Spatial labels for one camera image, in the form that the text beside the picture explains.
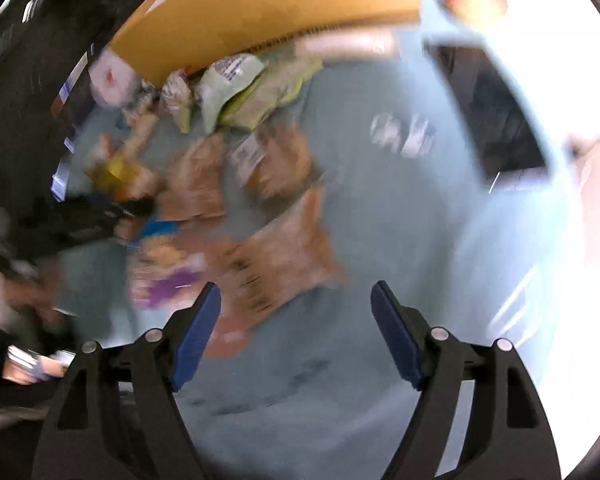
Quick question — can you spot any clear long cracker packet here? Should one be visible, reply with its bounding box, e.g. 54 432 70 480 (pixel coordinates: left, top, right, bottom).
129 109 162 162

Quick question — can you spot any light blue printed blanket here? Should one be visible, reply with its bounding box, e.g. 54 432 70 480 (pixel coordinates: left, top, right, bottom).
55 5 570 480

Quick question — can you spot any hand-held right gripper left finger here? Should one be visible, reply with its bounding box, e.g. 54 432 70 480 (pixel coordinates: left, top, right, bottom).
30 282 222 480

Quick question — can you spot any dark carved wooden furniture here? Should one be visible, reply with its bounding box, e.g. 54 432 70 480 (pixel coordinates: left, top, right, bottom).
0 0 148 221

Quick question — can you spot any long bread roll packet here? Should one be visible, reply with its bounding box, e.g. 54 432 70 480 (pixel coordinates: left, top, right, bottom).
295 30 399 62

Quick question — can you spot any purple cartoon snack packet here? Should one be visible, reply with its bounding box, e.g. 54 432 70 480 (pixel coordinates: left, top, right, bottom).
130 232 217 312

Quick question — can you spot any brown cracker packet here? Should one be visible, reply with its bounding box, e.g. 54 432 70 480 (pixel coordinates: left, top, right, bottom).
157 135 229 222

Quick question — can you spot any blue white small packet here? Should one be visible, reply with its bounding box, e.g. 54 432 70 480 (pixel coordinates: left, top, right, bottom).
370 112 437 159

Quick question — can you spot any pale green snack packet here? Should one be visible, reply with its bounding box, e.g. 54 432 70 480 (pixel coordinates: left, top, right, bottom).
197 55 267 133

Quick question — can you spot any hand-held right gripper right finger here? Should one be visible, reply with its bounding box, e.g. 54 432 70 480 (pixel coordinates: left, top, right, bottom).
370 280 563 480

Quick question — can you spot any foil candy packet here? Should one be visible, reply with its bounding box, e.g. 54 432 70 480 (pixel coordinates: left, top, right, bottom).
160 70 194 117

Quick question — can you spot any white floral tissue pack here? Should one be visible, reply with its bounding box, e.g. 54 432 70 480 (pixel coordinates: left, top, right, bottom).
87 50 142 109

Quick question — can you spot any orange toast packet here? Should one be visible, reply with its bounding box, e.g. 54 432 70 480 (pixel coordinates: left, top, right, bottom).
214 185 349 332

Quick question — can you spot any green yellow edged snack packet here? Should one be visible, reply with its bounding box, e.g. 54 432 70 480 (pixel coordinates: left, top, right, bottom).
220 60 326 129

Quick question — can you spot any yellow cardboard box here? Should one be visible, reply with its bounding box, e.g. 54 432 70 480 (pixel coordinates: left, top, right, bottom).
105 0 423 87

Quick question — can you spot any round bun packet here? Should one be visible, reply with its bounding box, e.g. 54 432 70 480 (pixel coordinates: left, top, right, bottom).
230 125 317 202

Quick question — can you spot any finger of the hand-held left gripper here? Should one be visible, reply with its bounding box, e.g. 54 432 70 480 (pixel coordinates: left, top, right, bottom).
97 196 157 221

